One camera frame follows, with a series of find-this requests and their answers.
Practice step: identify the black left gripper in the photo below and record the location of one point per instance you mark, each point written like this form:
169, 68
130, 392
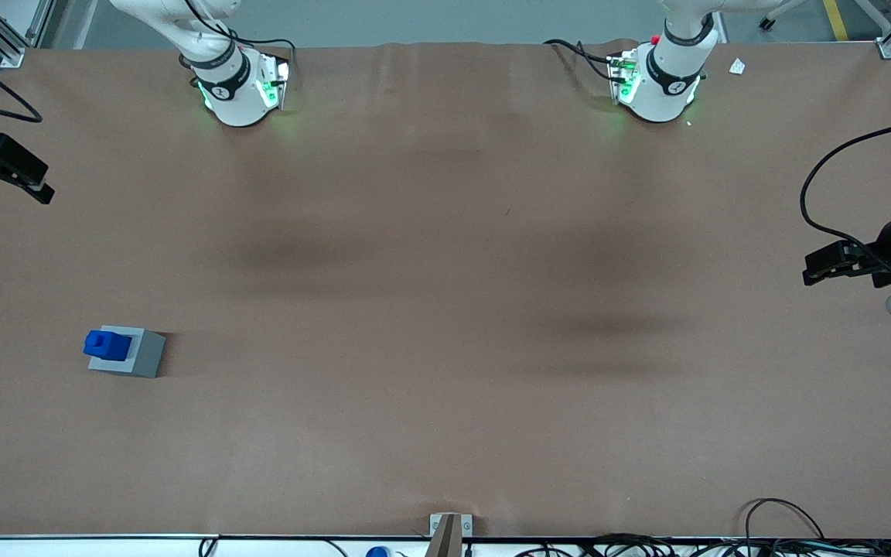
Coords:
890, 244

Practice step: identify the blue plastic part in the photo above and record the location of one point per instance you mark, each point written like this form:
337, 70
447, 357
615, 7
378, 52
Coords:
109, 346

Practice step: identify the gray square base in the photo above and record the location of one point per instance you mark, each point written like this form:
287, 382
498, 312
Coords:
148, 356

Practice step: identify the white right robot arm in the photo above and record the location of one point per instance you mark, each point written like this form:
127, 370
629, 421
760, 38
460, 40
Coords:
233, 100

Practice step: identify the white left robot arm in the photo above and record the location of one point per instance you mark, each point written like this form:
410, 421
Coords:
662, 93

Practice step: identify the white paper scrap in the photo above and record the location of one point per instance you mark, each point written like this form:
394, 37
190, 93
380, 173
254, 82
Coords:
737, 66

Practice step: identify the white chair leg with caster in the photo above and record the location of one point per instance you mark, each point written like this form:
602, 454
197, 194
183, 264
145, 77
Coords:
765, 23

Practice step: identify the paper table cover sheet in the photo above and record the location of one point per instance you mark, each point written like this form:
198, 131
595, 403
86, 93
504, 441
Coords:
445, 309

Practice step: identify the blue round cap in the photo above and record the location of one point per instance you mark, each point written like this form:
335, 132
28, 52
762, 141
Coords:
377, 552

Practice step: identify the metal mounting bracket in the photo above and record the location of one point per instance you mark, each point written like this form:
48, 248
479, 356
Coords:
436, 524

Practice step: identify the brown camera post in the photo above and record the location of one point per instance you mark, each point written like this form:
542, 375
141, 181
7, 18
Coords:
445, 541

